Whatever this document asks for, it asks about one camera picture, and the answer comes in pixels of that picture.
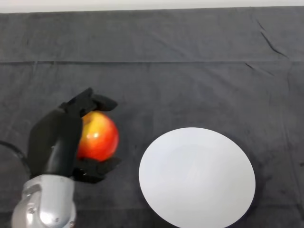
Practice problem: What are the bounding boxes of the black cloth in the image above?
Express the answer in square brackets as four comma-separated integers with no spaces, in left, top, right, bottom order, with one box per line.
[0,7,304,228]

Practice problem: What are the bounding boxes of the red and yellow apple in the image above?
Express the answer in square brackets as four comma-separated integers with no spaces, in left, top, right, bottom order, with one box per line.
[76,111,120,162]

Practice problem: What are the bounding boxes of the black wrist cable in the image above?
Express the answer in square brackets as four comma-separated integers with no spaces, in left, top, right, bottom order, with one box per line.
[0,140,33,179]

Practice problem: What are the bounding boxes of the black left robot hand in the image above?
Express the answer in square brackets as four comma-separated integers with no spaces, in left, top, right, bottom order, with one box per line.
[27,87,123,184]

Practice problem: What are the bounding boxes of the white round plate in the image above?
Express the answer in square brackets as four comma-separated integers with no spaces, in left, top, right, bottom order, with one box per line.
[138,127,257,228]

